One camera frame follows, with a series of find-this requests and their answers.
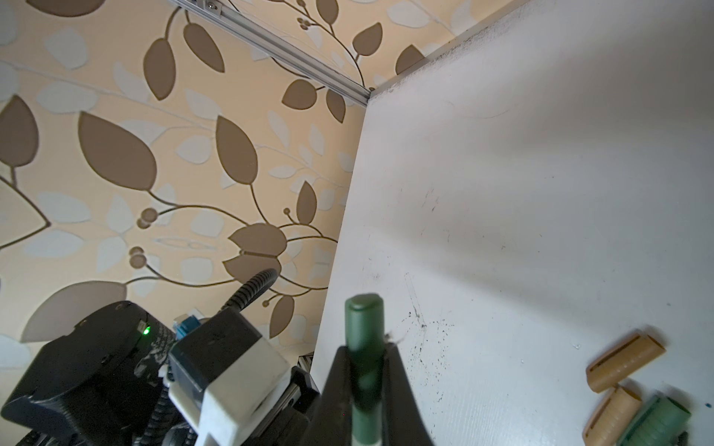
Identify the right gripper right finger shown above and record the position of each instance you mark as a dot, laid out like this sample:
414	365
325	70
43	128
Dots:
401	420

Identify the tan pen cap lower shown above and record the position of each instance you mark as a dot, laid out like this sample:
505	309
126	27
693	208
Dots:
612	416

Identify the tan pen cap upper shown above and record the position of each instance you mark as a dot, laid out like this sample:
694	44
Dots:
629	355

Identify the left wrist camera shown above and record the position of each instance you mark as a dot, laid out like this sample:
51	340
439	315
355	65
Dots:
227	377

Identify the dark green pen cap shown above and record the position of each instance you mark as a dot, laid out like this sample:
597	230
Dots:
365	342

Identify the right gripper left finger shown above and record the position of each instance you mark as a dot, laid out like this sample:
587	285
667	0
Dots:
331	424

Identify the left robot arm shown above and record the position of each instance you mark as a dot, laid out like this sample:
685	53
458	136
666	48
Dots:
101	384

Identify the green pen cap middle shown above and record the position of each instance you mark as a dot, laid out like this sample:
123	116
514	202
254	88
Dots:
659	422

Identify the tan pen cap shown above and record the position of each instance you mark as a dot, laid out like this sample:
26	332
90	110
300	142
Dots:
629	355
612	416

